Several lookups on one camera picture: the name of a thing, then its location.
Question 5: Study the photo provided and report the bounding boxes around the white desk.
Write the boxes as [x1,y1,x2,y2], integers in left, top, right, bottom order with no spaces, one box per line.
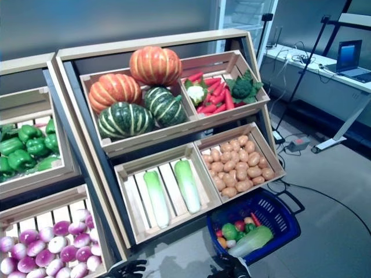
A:
[260,43,371,154]

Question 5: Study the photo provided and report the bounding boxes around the black tripod stand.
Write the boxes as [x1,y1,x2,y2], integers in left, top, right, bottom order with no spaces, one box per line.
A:
[272,16,371,137]

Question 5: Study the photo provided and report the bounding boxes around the round green bell pepper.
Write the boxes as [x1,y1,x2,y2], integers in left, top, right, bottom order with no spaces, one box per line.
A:
[221,222,239,240]

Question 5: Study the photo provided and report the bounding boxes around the black floor cable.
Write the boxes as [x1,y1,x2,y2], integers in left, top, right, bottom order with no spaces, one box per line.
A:
[260,179,371,237]

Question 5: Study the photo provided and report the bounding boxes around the green broccoli with leaves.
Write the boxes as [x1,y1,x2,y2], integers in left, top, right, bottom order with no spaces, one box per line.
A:
[225,69,264,104]

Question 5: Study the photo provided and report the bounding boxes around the glass door cabinet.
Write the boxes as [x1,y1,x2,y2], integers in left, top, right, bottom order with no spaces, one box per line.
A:
[216,0,279,67]

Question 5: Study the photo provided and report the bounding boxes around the blue plastic shopping basket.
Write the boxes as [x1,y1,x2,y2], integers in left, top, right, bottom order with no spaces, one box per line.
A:
[206,189,305,266]

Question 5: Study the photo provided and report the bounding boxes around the green white napa cabbage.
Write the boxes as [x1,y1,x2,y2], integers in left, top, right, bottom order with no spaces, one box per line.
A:
[227,225,274,258]
[143,170,171,229]
[173,159,202,214]

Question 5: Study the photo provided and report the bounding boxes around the grey power strip red switch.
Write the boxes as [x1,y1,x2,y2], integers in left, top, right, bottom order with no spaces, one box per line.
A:
[285,138,311,153]

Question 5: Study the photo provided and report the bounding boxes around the wooden crate with pumpkins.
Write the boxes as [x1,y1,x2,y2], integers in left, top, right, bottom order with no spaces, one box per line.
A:
[79,66,201,159]

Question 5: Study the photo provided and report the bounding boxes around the wooden crate with purple turnips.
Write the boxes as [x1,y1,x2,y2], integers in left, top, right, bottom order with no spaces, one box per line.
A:
[0,185,108,278]

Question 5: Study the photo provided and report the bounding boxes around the wooden crate with carrots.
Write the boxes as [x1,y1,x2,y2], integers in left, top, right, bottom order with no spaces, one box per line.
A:
[179,49,270,121]

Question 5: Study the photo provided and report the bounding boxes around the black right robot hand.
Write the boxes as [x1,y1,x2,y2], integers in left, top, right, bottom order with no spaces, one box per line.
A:
[207,254,250,278]

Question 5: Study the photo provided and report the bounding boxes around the dark leafy greens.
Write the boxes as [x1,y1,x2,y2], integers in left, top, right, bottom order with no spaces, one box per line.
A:
[0,123,20,142]

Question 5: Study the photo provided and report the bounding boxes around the orange striped pumpkin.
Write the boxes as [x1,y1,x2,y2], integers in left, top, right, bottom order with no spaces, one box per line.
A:
[88,73,143,115]
[129,45,183,87]

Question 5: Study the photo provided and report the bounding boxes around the black camera on thin stand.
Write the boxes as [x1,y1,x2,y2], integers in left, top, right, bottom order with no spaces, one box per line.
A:
[261,13,274,58]

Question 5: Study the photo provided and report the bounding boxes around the long green vegetable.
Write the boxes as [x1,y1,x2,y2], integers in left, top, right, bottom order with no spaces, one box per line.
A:
[27,156,61,173]

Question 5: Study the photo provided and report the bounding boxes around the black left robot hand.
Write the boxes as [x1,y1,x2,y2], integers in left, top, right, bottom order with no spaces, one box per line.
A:
[106,259,148,278]

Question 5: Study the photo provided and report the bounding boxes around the wooden crate with potatoes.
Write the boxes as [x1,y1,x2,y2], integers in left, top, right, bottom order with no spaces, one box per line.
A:
[192,121,286,205]

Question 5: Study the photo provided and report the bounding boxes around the wooden crate with green peppers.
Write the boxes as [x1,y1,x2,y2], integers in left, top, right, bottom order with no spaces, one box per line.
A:
[0,86,81,200]

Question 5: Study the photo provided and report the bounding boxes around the open laptop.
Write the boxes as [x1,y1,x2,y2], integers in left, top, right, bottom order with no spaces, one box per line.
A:
[326,39,371,83]

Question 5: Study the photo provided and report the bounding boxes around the black desk cable bundle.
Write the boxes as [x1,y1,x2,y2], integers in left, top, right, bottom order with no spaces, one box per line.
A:
[285,40,318,66]

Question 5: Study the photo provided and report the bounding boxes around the white cauliflower with leaves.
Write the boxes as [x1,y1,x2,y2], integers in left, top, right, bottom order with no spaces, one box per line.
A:
[184,78,209,107]

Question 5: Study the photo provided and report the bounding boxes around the green striped pumpkin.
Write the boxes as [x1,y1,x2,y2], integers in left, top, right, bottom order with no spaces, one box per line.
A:
[144,86,188,127]
[97,101,155,140]

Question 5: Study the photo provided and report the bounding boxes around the wooden display shelf dark frame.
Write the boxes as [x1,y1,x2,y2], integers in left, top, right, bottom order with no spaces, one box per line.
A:
[48,28,288,278]
[0,52,117,278]

